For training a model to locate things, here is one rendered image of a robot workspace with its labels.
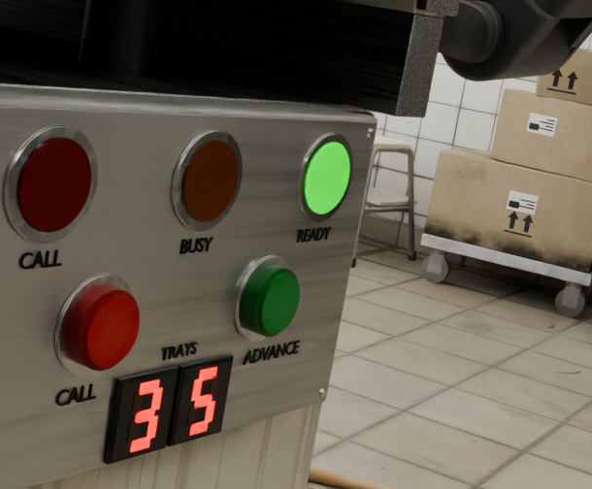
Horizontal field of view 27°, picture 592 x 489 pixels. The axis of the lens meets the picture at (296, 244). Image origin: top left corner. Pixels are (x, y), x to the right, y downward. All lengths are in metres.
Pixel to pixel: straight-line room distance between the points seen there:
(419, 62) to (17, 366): 0.26
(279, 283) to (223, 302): 0.03
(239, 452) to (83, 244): 0.20
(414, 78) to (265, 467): 0.21
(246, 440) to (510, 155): 3.77
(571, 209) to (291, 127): 3.71
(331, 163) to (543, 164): 3.76
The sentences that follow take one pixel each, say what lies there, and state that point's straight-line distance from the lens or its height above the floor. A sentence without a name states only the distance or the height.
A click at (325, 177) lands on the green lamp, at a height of 0.81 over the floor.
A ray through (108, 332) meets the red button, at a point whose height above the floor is 0.76.
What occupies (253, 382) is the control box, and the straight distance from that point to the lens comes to 0.53.
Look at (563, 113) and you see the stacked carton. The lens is 4.26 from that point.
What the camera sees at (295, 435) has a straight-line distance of 0.63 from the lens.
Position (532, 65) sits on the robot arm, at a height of 0.87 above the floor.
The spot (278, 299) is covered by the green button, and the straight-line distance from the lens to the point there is 0.51.
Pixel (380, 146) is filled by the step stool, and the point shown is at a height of 0.44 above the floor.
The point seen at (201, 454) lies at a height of 0.67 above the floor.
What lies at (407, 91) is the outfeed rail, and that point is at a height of 0.85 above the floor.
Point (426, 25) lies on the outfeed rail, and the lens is 0.58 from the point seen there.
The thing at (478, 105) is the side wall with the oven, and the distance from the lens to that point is 4.78.
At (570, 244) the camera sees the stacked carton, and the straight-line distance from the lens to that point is 4.21.
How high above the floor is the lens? 0.88
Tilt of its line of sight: 11 degrees down
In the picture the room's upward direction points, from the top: 10 degrees clockwise
